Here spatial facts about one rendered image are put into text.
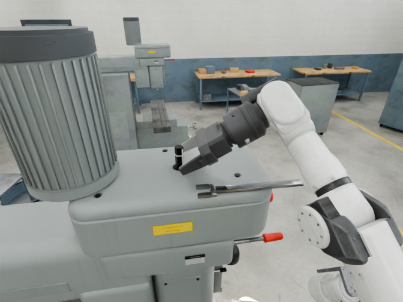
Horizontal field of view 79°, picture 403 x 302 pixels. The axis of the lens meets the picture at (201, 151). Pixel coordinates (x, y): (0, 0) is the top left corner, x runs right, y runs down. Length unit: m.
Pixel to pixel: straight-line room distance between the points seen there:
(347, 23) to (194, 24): 4.40
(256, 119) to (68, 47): 0.37
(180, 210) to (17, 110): 0.35
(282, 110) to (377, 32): 9.04
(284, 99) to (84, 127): 0.40
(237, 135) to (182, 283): 0.47
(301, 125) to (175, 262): 0.45
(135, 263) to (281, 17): 7.47
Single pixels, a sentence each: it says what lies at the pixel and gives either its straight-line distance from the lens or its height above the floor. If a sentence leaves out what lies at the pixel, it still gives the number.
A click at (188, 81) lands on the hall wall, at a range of 7.24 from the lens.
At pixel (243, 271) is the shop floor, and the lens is 2.74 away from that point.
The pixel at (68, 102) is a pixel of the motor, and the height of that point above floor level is 2.09.
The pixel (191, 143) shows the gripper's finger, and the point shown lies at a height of 1.94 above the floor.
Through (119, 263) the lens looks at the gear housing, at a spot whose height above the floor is 1.70.
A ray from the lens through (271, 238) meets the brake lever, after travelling 0.72.
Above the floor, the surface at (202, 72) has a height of 0.92.
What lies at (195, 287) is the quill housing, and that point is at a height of 1.52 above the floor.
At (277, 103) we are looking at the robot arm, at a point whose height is 2.07.
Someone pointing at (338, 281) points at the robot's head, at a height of 1.69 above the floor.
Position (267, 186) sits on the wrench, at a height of 1.90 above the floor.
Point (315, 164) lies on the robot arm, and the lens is 0.49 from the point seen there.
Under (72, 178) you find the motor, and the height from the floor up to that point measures 1.94.
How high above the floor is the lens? 2.23
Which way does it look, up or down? 29 degrees down
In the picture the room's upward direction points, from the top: straight up
